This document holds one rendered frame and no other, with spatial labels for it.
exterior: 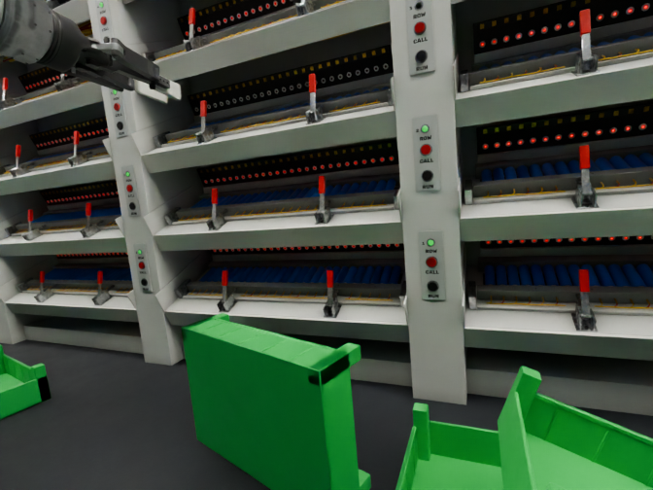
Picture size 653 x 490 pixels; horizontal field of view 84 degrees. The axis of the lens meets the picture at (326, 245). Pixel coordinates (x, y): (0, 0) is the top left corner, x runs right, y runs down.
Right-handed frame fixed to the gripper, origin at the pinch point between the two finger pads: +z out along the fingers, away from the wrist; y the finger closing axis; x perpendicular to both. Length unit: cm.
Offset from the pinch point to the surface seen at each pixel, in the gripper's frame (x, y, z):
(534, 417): -51, 61, -4
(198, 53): 9.9, 2.3, 8.5
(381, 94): -2.6, 38.8, 16.2
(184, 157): -10.2, -5.6, 11.5
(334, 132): -9.8, 31.0, 11.5
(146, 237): -27.7, -19.9, 12.8
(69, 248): -30, -51, 14
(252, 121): -3.0, 9.7, 16.2
